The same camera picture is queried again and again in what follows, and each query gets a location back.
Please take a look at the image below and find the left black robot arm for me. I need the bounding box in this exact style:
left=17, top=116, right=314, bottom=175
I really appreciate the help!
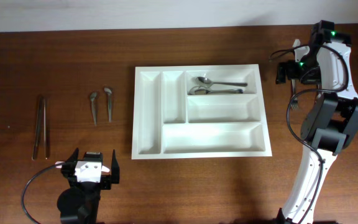
left=55, top=149, right=120, bottom=223

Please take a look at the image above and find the small steel spoon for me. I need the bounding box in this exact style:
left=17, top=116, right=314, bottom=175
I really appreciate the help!
left=104, top=87, right=112, bottom=123
left=89, top=91, right=98, bottom=126

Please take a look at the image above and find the right steel chopstick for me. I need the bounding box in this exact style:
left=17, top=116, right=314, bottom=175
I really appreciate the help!
left=44, top=98, right=50, bottom=159

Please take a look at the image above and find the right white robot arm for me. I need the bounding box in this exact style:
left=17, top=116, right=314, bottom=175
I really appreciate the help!
left=269, top=20, right=358, bottom=223

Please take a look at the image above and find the right small steel spoon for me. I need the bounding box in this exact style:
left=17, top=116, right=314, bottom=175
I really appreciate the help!
left=104, top=87, right=112, bottom=123

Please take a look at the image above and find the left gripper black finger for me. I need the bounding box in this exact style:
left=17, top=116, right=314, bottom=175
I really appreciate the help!
left=61, top=148, right=79, bottom=174
left=111, top=150, right=120, bottom=184

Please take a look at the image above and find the steel fork nearer tray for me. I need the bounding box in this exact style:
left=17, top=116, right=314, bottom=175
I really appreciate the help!
left=290, top=80, right=299, bottom=111

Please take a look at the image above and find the white plastic cutlery tray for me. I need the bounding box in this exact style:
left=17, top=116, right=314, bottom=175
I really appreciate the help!
left=132, top=64, right=272, bottom=159

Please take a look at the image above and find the left small steel spoon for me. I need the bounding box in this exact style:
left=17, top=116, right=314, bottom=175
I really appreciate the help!
left=89, top=91, right=98, bottom=126

